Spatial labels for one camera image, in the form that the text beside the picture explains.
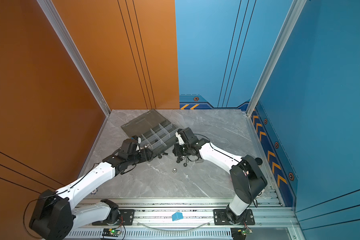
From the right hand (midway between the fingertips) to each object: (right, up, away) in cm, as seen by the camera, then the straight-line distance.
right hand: (172, 152), depth 85 cm
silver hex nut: (+1, -12, +4) cm, 12 cm away
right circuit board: (+33, -36, -15) cm, 51 cm away
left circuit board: (-28, -36, -14) cm, 48 cm away
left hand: (-13, 0, 0) cm, 13 cm away
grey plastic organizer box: (-13, +11, +17) cm, 24 cm away
